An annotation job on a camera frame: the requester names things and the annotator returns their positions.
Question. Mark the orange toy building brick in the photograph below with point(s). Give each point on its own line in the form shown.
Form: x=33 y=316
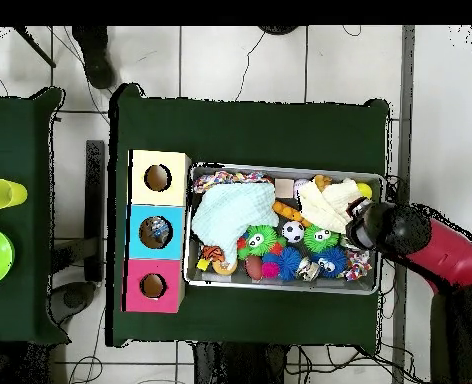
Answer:
x=286 y=211

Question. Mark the small crushed clear bottle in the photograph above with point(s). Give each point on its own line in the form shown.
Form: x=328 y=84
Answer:
x=308 y=270

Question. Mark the mint green muslin cloth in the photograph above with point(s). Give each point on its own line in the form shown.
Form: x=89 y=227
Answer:
x=232 y=212

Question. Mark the black round object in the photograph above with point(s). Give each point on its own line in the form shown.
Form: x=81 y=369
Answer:
x=278 y=29

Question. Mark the cream muslin cloth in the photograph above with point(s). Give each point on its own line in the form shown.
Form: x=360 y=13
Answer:
x=324 y=208

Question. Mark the crushed clear bottle blue label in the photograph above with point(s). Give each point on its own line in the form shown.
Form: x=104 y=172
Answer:
x=158 y=231

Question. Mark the black and white soccer ball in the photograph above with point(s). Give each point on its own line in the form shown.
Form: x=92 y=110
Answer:
x=293 y=232

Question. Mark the black upright panel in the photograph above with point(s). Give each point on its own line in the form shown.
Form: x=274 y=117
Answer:
x=94 y=180

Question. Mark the green spiky toy with eyes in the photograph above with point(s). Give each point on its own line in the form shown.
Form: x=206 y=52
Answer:
x=258 y=240
x=322 y=238

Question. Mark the wooden box with three holes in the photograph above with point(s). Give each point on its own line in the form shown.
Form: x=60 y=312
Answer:
x=140 y=192

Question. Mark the dark green table cloth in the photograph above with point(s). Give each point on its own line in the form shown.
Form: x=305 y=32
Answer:
x=16 y=140
x=252 y=132

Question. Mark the person's leg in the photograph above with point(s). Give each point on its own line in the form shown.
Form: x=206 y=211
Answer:
x=96 y=60

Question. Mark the lime yellow plastic cup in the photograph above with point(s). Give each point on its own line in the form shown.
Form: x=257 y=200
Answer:
x=4 y=194

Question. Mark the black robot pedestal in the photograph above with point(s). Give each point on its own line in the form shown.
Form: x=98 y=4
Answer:
x=240 y=368

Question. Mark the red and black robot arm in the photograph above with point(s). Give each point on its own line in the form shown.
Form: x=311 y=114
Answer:
x=452 y=252

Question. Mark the black tripod leg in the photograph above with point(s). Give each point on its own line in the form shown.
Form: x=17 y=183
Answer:
x=36 y=47

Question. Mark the dark grey floor base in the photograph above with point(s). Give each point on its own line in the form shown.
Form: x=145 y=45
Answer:
x=74 y=298

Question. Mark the blue spiky ball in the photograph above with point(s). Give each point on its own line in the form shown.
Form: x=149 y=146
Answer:
x=290 y=262
x=330 y=262

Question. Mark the plain wooden block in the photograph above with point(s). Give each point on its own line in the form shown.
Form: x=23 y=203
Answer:
x=284 y=188

